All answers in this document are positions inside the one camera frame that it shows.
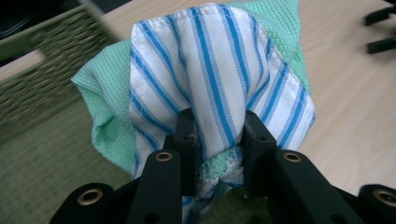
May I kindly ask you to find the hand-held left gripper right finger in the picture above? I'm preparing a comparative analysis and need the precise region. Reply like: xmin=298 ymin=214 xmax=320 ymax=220
xmin=242 ymin=108 xmax=366 ymax=224

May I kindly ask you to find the green woven basket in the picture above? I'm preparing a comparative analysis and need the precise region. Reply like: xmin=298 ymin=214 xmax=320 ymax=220
xmin=0 ymin=4 xmax=272 ymax=224

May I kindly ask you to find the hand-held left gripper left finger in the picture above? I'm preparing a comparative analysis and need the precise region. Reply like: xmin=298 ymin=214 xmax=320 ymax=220
xmin=125 ymin=107 xmax=201 ymax=224

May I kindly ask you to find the mint green baby garment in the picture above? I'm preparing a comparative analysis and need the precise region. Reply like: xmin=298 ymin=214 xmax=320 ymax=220
xmin=70 ymin=0 xmax=316 ymax=224

